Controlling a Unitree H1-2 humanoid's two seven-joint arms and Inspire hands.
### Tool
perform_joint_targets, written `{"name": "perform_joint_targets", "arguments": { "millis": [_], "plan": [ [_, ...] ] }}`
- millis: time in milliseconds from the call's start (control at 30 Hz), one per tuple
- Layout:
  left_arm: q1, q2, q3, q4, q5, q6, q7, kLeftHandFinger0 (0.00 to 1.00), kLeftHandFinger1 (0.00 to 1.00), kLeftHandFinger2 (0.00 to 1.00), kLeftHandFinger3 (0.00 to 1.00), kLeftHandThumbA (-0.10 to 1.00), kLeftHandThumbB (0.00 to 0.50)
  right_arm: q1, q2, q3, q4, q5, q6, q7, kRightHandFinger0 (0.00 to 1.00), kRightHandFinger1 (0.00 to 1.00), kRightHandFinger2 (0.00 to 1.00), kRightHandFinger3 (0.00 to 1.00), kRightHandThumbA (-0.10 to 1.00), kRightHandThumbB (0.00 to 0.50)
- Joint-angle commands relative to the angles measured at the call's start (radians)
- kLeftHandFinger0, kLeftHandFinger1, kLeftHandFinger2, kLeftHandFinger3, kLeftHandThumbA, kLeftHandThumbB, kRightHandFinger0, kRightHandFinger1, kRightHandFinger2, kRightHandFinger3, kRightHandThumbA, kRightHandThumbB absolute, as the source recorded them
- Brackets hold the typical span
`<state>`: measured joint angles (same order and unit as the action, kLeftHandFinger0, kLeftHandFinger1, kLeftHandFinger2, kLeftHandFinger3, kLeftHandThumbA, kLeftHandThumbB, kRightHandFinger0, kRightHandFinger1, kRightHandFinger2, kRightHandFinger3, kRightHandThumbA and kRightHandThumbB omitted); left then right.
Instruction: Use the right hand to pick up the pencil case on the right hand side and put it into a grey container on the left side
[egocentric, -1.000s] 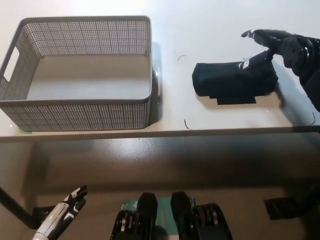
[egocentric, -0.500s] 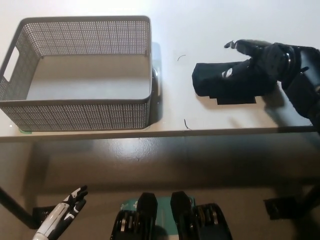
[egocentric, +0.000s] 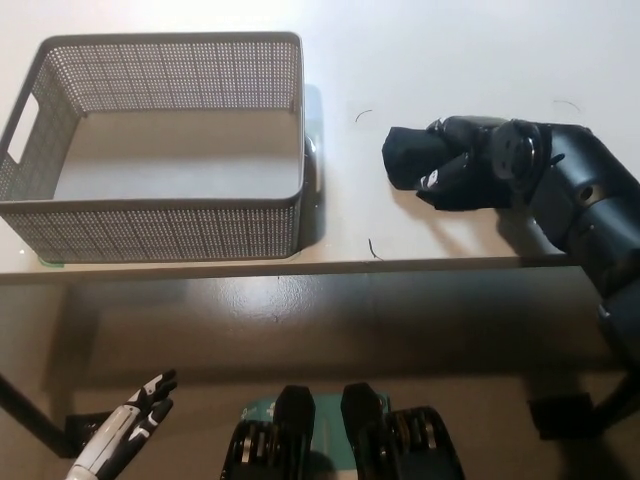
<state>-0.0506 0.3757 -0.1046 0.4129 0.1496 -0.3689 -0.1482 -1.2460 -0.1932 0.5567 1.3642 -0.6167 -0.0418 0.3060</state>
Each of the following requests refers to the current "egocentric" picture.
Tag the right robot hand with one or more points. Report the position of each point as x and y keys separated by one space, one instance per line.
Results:
x=470 y=135

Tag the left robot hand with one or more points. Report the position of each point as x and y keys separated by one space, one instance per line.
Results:
x=115 y=430

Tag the green tape marker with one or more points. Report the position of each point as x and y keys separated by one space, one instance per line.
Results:
x=51 y=261

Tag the black ribbed robot body block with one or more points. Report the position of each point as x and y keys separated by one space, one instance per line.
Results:
x=295 y=420

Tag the grey perforated plastic basket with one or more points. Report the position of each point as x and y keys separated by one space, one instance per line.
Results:
x=150 y=230

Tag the teal robot body plate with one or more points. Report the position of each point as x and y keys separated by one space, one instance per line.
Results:
x=330 y=430

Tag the black robot feet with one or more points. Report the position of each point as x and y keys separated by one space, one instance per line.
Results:
x=365 y=420

